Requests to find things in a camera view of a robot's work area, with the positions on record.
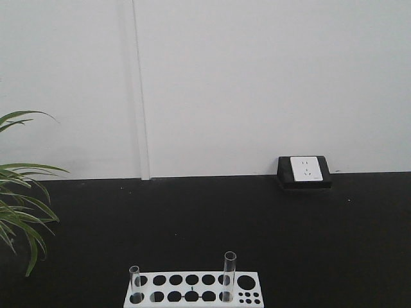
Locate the tall clear test tube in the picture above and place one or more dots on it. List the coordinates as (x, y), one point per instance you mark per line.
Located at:
(228, 280)

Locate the short clear test tube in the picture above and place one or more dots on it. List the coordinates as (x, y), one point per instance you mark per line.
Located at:
(135, 283)

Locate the black box white power socket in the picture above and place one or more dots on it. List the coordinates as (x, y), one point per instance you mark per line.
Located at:
(303, 172)

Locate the white test tube rack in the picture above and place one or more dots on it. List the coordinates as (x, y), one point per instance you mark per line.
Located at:
(196, 289)

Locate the green potted plant leaves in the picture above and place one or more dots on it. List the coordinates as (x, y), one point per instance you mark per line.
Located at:
(21, 212)

